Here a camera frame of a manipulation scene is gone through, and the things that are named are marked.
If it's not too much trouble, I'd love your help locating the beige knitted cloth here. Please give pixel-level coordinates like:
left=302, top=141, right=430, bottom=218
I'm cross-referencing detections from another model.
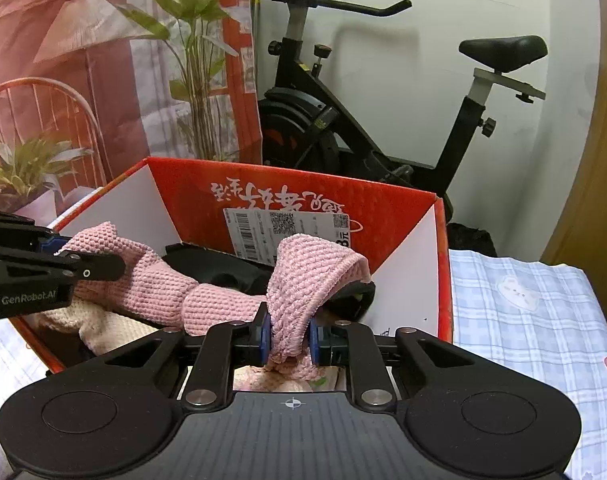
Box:
left=38, top=302, right=157, bottom=357

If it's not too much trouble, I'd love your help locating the pink knitted cloth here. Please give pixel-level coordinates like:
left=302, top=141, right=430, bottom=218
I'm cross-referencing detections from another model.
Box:
left=58, top=222, right=377, bottom=386

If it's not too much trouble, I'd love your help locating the wooden door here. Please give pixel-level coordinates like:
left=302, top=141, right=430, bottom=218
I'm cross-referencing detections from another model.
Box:
left=541, top=0, right=607, bottom=341

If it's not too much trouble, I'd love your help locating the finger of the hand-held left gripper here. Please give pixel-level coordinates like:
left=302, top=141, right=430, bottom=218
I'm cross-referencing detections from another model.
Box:
left=0, top=207, right=63, bottom=257
left=0, top=253, right=126, bottom=287

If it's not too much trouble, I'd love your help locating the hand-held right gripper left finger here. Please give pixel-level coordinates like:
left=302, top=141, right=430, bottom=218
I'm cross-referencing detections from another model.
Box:
left=106, top=305, right=273, bottom=407

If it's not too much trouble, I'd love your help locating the plant printed backdrop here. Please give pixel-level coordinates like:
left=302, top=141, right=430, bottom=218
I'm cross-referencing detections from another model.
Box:
left=0, top=0, right=264, bottom=231

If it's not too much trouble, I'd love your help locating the black exercise bike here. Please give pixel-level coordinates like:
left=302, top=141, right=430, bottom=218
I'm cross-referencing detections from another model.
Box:
left=246, top=0, right=549, bottom=227

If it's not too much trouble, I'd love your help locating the red strawberry cardboard box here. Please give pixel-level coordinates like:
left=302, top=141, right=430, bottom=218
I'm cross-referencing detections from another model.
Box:
left=8, top=156, right=454, bottom=377

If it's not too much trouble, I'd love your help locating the black smooth cloth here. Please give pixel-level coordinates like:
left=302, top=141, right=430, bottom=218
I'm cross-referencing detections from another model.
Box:
left=162, top=241, right=377, bottom=322

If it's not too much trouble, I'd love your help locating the black bag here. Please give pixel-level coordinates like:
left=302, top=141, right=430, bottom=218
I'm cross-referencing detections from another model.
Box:
left=446, top=222, right=499, bottom=259

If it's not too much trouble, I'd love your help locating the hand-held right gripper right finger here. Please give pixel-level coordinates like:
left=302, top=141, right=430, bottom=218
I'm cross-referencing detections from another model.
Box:
left=308, top=316, right=477, bottom=407

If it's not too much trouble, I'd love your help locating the blue checked bear tablecloth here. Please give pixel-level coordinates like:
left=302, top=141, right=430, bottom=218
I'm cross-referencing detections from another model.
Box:
left=0, top=249, right=607, bottom=480

